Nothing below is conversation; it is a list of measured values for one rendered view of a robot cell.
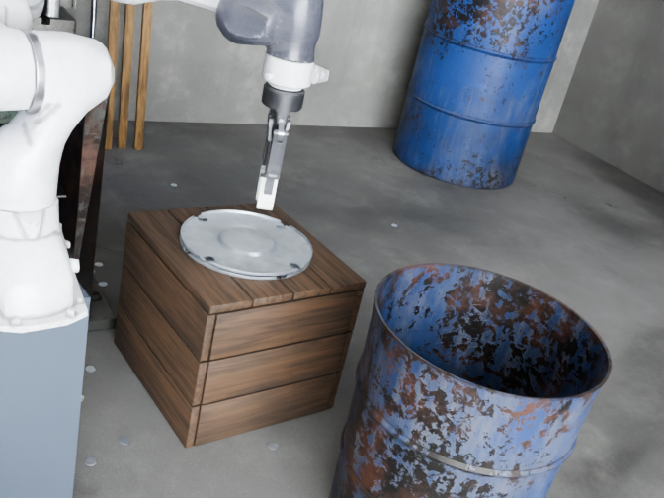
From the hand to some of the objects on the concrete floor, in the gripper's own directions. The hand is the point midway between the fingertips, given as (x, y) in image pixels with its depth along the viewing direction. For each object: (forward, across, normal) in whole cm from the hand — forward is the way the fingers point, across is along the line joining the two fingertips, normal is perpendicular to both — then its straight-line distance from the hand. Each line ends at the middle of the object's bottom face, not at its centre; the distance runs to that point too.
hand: (266, 188), depth 150 cm
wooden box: (+55, -15, -1) cm, 57 cm away
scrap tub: (+56, +27, +39) cm, 73 cm away
